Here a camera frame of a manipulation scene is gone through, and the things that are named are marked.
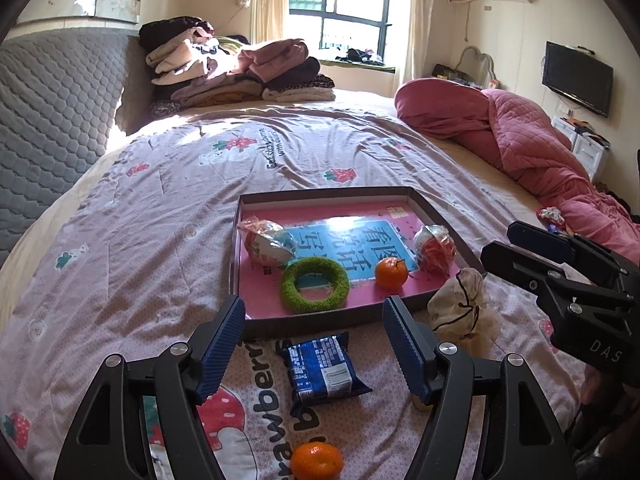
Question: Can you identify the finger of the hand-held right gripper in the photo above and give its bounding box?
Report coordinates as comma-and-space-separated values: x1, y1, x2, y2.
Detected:
506, 220, 631, 286
480, 240, 635, 311

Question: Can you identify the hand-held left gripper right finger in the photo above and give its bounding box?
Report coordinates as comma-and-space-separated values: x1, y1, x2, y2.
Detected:
382, 294, 573, 480

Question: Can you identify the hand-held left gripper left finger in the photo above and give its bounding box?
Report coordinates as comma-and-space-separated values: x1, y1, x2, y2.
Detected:
52, 294, 247, 480

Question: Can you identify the cream dotted drawstring bag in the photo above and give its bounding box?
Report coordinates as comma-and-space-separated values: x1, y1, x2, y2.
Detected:
427, 267, 501, 356

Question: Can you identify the orange tangerine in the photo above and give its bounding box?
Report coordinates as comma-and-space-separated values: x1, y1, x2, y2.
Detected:
291, 442, 345, 480
375, 256, 410, 290

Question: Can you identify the red toy egg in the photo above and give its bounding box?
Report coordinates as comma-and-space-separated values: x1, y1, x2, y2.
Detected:
412, 224, 457, 277

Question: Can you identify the blue snack packet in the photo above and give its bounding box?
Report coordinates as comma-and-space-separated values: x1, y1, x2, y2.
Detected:
277, 332, 373, 418

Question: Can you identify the green fuzzy ring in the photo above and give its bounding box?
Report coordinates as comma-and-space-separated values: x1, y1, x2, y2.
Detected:
280, 256, 351, 311

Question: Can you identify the grey cardboard tray box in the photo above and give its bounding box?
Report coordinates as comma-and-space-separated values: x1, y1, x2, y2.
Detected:
229, 186, 487, 342

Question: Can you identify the blue toy egg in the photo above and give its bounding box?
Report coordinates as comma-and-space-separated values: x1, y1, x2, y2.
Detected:
237, 217, 301, 267

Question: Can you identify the person's right hand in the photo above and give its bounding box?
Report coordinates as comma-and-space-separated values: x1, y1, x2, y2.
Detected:
580, 362, 631, 411

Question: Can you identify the pink book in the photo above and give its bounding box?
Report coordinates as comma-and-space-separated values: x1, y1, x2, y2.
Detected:
237, 197, 471, 321

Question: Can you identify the cream bed sheet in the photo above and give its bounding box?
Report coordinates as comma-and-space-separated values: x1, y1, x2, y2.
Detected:
0, 87, 551, 321

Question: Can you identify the white drawer unit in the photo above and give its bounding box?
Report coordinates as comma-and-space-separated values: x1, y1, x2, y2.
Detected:
552, 117, 611, 181

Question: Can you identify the pink quilt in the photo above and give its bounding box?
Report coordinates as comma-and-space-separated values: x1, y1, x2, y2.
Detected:
394, 78, 640, 246

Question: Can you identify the black television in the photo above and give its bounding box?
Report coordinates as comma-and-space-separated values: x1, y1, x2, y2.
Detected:
542, 41, 615, 118

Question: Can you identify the heart-shaped chair back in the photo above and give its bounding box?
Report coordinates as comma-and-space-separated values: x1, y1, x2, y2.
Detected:
457, 46, 498, 86

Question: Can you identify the dark bag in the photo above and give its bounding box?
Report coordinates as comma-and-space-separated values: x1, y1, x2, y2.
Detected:
432, 64, 473, 83

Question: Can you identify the dark clothes heap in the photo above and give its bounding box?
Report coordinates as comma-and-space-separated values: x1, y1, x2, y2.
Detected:
336, 48, 386, 67

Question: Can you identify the pile of folded clothes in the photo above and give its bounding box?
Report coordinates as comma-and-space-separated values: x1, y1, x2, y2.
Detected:
139, 17, 336, 116

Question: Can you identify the grey quilted headboard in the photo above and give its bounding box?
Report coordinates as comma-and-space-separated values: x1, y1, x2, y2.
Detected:
0, 27, 141, 261

